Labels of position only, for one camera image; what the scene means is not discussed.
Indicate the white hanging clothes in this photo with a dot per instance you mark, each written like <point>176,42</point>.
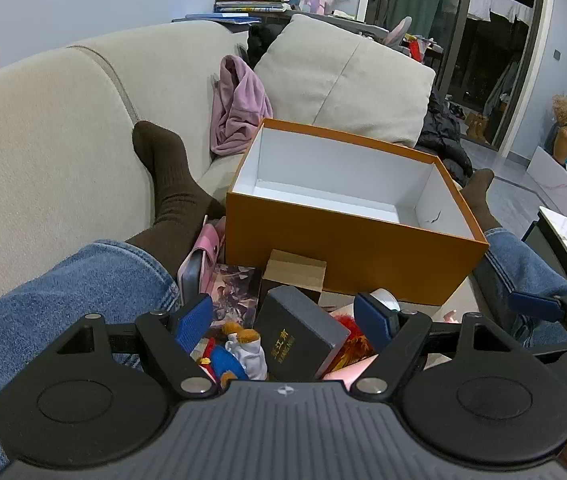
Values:
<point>498,5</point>

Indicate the pink plush rabbit ears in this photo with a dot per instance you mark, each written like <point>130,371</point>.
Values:
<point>401,30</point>

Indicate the pink purple garment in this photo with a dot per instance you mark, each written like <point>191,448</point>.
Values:
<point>243,105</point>

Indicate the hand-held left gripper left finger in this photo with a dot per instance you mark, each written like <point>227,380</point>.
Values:
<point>193,319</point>

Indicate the mauve picture box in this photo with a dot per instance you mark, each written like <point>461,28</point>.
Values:
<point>236,290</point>

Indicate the pink case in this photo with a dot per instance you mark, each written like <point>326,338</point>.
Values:
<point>208,247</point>

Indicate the beige sofa cushion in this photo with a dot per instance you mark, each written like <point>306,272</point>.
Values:
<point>343,85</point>

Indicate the right leg brown sock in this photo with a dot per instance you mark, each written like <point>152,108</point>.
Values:
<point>518,265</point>

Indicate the dark grey gift box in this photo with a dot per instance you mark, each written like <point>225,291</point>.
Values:
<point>303,335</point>

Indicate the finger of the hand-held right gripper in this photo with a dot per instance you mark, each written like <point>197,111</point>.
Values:
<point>536,305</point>

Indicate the glass sliding door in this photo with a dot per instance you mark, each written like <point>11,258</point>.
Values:
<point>493,60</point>

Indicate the pink plush feather toy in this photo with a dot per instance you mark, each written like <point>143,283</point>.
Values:
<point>358,347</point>

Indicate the black down jacket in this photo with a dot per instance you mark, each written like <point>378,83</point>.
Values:
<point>438,130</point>

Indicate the white cabinet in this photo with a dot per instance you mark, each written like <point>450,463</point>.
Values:
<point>558,185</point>

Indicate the beige fabric sofa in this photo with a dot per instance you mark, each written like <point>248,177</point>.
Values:
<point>53,150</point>

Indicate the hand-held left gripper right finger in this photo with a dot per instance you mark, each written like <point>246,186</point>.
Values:
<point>371,317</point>

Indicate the blue folder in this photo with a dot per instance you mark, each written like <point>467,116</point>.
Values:
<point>223,18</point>

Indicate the bear plush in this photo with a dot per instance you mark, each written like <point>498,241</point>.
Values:
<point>246,352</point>

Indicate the white tape roll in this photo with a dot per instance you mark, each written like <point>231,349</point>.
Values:
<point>388,299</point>

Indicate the orange cardboard storage box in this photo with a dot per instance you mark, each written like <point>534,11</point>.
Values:
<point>363,255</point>

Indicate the dried flower bunch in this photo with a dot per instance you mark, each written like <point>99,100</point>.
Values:
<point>564,110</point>

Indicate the brown cardboard box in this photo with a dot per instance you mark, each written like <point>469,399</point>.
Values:
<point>293,272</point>

